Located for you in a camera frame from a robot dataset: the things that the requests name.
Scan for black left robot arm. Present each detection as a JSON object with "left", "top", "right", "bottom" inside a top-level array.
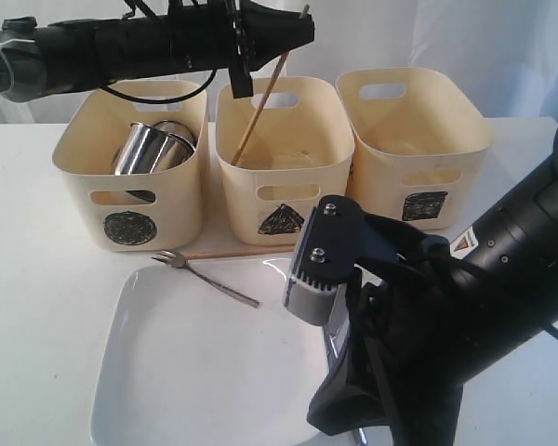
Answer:
[{"left": 0, "top": 1, "right": 315, "bottom": 103}]

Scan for cream bin with square mark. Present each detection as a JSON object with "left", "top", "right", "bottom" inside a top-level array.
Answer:
[{"left": 336, "top": 67, "right": 494, "bottom": 230}]

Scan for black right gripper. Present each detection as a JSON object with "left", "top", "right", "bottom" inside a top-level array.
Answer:
[{"left": 307, "top": 213, "right": 462, "bottom": 445}]

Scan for cream bin with triangle mark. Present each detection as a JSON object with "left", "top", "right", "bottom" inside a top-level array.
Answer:
[{"left": 216, "top": 76, "right": 354, "bottom": 245}]

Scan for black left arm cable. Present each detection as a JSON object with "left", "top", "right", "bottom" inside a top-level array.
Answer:
[{"left": 97, "top": 69, "right": 219, "bottom": 104}]

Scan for wooden chopstick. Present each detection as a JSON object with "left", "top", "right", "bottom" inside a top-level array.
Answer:
[
  {"left": 228, "top": 6, "right": 309, "bottom": 165},
  {"left": 185, "top": 244, "right": 295, "bottom": 260}
]

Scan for white square plate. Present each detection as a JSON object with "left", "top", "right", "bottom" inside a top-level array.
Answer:
[{"left": 91, "top": 255, "right": 327, "bottom": 445}]

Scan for steel table knife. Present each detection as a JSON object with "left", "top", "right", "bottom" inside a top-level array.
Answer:
[{"left": 320, "top": 296, "right": 368, "bottom": 446}]

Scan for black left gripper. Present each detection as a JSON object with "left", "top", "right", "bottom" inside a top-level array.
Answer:
[{"left": 166, "top": 1, "right": 315, "bottom": 98}]

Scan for small steel fork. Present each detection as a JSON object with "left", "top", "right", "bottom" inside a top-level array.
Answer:
[{"left": 152, "top": 250, "right": 261, "bottom": 308}]

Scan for steel mug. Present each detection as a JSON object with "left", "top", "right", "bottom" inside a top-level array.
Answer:
[{"left": 153, "top": 120, "right": 197, "bottom": 151}]

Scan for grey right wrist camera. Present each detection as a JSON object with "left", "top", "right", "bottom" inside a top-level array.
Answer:
[{"left": 284, "top": 195, "right": 365, "bottom": 326}]

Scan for steel mug sideways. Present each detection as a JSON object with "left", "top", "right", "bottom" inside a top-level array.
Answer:
[{"left": 112, "top": 122, "right": 196, "bottom": 176}]

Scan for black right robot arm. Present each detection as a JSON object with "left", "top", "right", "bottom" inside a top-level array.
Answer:
[{"left": 300, "top": 128, "right": 558, "bottom": 445}]

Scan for cream bin with circle mark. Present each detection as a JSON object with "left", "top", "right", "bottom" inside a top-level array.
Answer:
[{"left": 52, "top": 90, "right": 208, "bottom": 252}]

